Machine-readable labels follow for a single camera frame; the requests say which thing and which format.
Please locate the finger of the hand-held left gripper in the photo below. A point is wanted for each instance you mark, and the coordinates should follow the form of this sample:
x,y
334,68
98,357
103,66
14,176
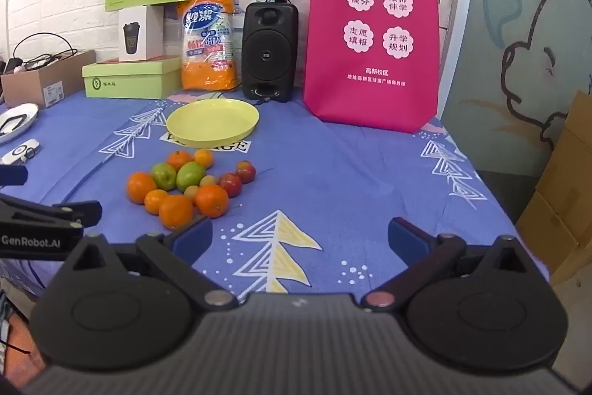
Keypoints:
x,y
69,212
11,176

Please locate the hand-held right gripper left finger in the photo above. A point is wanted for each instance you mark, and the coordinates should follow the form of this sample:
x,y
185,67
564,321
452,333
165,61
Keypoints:
x,y
192,235

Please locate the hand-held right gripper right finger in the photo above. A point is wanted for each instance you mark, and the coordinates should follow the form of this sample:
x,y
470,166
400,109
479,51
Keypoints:
x,y
407,237

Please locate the orange tangerine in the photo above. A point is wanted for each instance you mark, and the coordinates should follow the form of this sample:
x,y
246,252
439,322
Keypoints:
x,y
203,158
141,187
175,212
212,200
179,159
156,201

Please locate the small yellow-green fruit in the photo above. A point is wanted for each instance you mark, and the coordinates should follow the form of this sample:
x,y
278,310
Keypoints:
x,y
208,180
191,193

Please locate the yellow plastic plate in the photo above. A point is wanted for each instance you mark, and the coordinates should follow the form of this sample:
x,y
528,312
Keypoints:
x,y
212,119

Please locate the small white device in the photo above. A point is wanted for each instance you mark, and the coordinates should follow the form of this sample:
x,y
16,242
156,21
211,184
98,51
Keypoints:
x,y
18,152

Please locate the white plate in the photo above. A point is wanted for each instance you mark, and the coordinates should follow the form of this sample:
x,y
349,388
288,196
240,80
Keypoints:
x,y
21,122

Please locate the blue patterned tablecloth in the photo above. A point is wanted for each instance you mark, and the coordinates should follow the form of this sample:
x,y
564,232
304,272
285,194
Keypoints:
x,y
347,173

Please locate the light green shoe box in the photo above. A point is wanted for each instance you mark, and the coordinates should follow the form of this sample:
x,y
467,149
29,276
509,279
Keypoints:
x,y
129,80

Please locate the pink tote bag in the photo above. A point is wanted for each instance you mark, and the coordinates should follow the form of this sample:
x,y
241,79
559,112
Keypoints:
x,y
370,89

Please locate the large brown cardboard box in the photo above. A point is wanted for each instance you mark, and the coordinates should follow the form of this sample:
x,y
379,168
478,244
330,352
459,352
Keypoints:
x,y
559,200

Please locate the orange pack of paper cups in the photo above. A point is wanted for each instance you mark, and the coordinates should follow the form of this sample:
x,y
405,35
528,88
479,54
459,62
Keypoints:
x,y
210,52

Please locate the white cup box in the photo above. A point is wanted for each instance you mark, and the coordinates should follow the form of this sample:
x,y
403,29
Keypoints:
x,y
138,34

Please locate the black speaker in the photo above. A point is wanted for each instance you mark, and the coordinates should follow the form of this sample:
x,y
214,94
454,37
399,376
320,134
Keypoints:
x,y
268,52

